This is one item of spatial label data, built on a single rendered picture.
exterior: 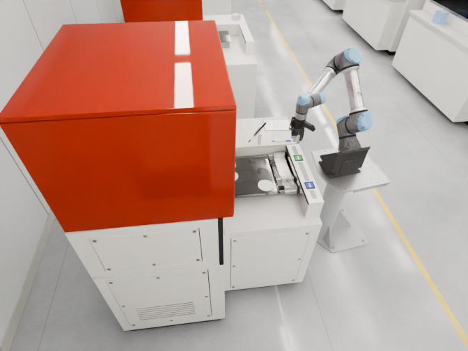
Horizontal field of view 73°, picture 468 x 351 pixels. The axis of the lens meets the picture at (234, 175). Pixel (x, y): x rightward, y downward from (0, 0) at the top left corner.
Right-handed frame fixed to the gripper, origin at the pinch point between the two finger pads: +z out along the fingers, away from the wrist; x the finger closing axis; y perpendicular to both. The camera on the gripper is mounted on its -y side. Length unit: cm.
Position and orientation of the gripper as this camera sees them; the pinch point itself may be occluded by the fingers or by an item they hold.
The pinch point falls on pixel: (298, 142)
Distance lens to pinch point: 218.2
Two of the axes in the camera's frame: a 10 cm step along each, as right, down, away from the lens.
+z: -0.1, 7.1, 7.0
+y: -9.9, 0.9, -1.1
